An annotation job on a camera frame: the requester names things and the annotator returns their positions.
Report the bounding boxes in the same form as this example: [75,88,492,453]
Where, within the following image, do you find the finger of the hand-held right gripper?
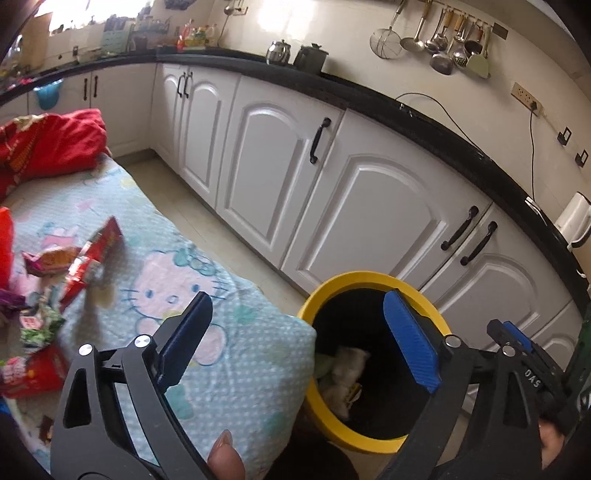
[487,318,536,358]

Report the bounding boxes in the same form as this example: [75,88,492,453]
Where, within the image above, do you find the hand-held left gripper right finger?
[376,290,542,480]

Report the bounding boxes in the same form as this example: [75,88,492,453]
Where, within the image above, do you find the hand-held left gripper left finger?
[50,291,214,480]

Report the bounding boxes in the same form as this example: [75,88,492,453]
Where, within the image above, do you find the yellow trash bin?
[297,271,455,455]

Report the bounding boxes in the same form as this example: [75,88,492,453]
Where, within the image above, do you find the red chocolate bar wrapper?
[59,216,124,311]

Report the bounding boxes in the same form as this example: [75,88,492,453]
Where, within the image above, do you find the person's right hand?
[538,419,567,470]

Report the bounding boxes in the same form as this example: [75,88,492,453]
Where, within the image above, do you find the person's left hand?
[206,429,246,480]

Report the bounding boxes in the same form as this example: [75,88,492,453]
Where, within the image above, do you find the white cabinet door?
[25,74,93,116]
[526,300,585,365]
[216,76,346,268]
[281,108,494,296]
[154,64,192,178]
[180,69,242,208]
[91,62,158,158]
[413,203,575,342]

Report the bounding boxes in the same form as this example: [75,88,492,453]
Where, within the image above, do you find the cartoon cat printed blanket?
[0,152,318,476]

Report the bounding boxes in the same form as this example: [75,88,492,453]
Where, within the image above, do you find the white crumpled wrapper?
[318,346,372,418]

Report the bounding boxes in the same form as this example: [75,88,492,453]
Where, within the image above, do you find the white electric kettle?
[554,191,591,252]

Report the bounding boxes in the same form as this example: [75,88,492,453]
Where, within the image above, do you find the green white wrapper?
[18,302,65,348]

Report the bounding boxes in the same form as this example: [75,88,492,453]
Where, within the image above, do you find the red snack packet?
[0,344,70,400]

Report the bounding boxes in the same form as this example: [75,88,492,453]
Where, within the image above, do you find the pink orange snack packet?
[23,244,81,278]

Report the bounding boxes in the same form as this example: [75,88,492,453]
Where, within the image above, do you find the purple wrapper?
[0,288,28,319]

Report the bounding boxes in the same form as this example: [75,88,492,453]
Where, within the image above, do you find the red plastic packet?
[0,208,14,289]

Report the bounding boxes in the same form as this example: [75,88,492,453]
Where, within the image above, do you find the red quilt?
[0,109,113,199]

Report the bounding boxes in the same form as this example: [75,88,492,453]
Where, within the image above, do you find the black kitchen countertop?
[0,48,591,301]

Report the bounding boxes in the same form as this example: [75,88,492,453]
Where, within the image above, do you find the pale green spatula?
[467,28,491,79]

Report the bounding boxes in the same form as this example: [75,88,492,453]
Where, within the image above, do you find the large steel ladle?
[429,14,455,76]

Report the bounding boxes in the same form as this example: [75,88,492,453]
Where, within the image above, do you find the slotted steel spoon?
[452,18,469,68]

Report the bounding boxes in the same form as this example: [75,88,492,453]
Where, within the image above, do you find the blue bowl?
[32,79,64,110]

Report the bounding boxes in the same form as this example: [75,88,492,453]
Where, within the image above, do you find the dark ladle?
[464,23,485,57]

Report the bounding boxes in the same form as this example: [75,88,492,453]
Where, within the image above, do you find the dark green pot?
[294,43,329,75]

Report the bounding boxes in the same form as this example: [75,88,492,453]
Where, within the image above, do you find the steel teapot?
[266,40,293,65]

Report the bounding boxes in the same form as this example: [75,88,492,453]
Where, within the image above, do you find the cluster of condiment bottles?
[175,21,220,49]

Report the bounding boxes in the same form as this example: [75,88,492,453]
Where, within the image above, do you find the teal utensil holder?
[102,18,134,54]

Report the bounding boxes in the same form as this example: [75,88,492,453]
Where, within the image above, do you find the brown cardboard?
[21,11,54,65]

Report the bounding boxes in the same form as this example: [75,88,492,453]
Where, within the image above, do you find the black power cable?
[394,92,483,152]
[529,104,542,201]

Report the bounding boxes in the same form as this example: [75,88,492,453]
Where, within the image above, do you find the beige wall socket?
[511,82,544,116]

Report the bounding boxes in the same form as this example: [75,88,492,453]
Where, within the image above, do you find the wire skimmer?
[369,0,409,61]

